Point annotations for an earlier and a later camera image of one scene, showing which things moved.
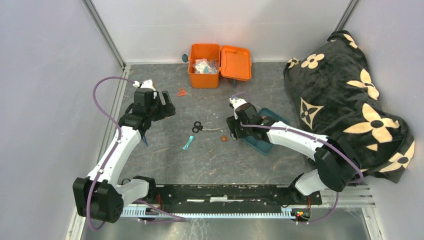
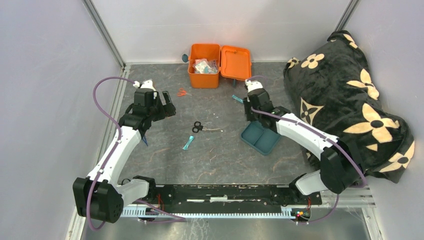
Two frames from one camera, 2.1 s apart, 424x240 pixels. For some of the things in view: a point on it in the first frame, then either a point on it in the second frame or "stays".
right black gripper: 233,123 to 249,117
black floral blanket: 337,98 stays
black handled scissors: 198,127 stays
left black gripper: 169,109 stays
